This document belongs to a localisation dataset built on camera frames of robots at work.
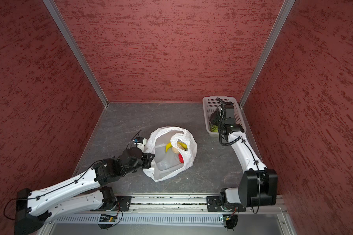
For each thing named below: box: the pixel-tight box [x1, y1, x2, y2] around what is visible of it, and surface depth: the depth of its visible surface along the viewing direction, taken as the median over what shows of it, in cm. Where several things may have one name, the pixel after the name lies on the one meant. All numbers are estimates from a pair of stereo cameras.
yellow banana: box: [165, 141, 173, 153], surface depth 96 cm
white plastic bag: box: [142, 126, 198, 183], surface depth 73 cm
